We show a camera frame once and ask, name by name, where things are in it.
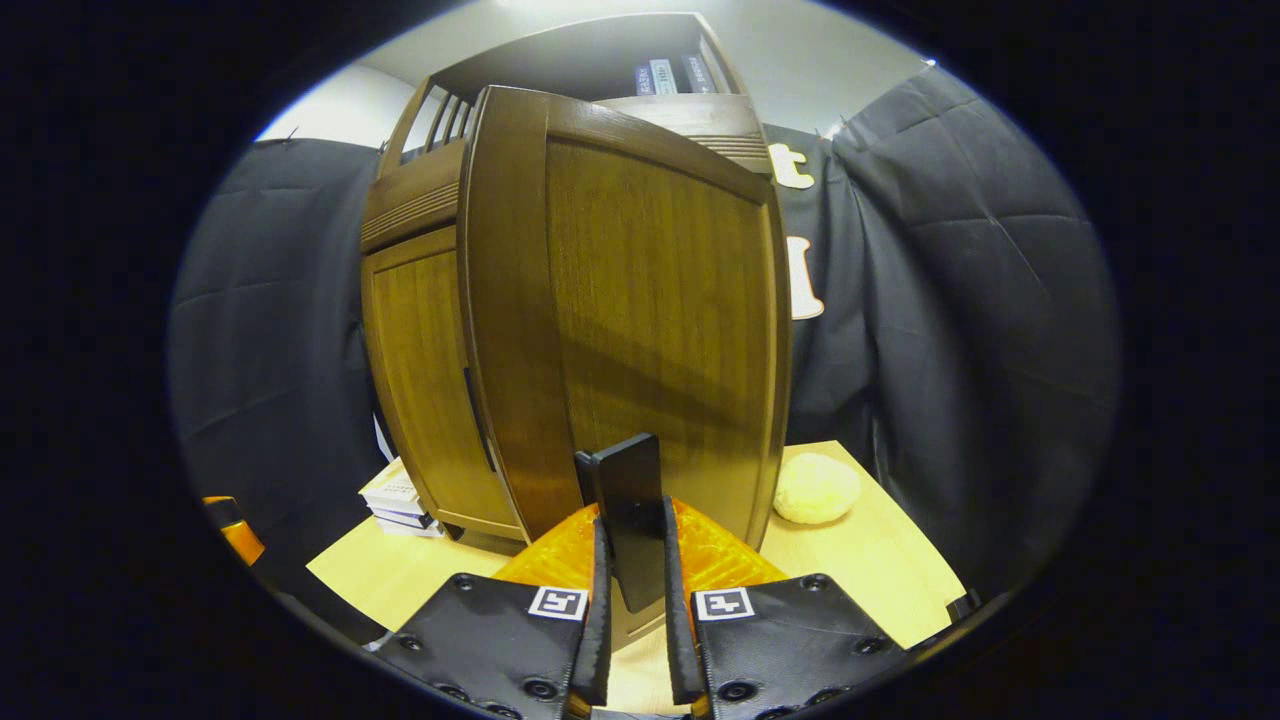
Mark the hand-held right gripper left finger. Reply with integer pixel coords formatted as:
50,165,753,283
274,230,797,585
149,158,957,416
365,500,613,720

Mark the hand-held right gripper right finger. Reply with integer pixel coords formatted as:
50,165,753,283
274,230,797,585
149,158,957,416
660,495,911,720

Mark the wooden cabinet door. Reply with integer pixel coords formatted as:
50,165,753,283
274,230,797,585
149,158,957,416
362,225,526,544
455,85,793,653

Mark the wooden double-door shoe cabinet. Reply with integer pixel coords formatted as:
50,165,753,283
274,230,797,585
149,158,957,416
360,12,776,556

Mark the stack of white booklets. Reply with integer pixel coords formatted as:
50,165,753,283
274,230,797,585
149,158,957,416
360,458,446,539

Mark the cream round soft ball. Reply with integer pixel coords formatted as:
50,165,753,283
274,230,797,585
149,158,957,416
773,452,863,526

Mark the black backdrop cloth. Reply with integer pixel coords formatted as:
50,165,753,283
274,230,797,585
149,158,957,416
168,65,1121,601

